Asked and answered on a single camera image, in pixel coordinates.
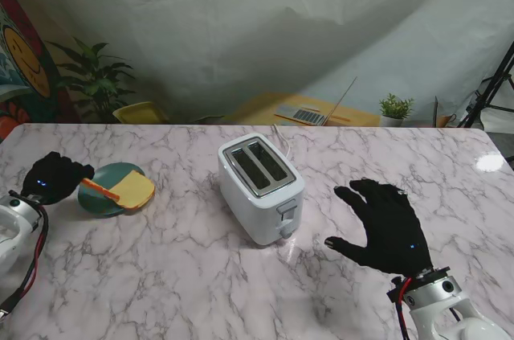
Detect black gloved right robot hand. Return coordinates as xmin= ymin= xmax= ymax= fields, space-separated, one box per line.
xmin=324 ymin=178 xmax=434 ymax=280

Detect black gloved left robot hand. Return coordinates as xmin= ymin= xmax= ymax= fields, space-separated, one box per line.
xmin=22 ymin=150 xmax=96 ymax=207

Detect yellow toast slice orange crust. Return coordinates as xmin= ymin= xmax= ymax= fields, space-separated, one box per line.
xmin=81 ymin=177 xmax=121 ymax=201
xmin=108 ymin=170 xmax=157 ymax=211

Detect white two-slot toaster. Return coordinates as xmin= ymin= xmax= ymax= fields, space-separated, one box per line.
xmin=217 ymin=133 xmax=306 ymax=247

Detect teal round plate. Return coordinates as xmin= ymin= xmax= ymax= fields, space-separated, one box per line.
xmin=77 ymin=162 xmax=146 ymax=219

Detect large leafy green plant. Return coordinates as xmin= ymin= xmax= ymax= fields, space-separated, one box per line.
xmin=46 ymin=36 xmax=136 ymax=123

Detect yellow chair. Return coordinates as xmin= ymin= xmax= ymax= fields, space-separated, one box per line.
xmin=112 ymin=100 xmax=169 ymax=124

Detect small potted green plant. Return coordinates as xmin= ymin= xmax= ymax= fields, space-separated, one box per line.
xmin=378 ymin=92 xmax=415 ymax=128

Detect colourful mural banner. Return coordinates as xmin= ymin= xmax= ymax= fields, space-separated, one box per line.
xmin=0 ymin=0 xmax=81 ymax=144

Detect open silver laptop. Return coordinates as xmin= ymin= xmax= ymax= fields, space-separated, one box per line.
xmin=275 ymin=76 xmax=358 ymax=127

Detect black tripod stand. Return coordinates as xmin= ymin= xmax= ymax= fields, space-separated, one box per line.
xmin=457 ymin=40 xmax=514 ymax=129

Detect yellow desk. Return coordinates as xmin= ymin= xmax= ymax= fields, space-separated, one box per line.
xmin=224 ymin=92 xmax=381 ymax=127

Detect white wrinkled backdrop cloth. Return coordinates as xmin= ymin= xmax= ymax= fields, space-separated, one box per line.
xmin=0 ymin=0 xmax=514 ymax=124

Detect red black right arm cable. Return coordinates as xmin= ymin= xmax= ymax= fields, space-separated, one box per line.
xmin=391 ymin=275 xmax=414 ymax=340

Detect white toaster power cord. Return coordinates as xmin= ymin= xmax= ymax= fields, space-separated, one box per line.
xmin=271 ymin=123 xmax=294 ymax=156

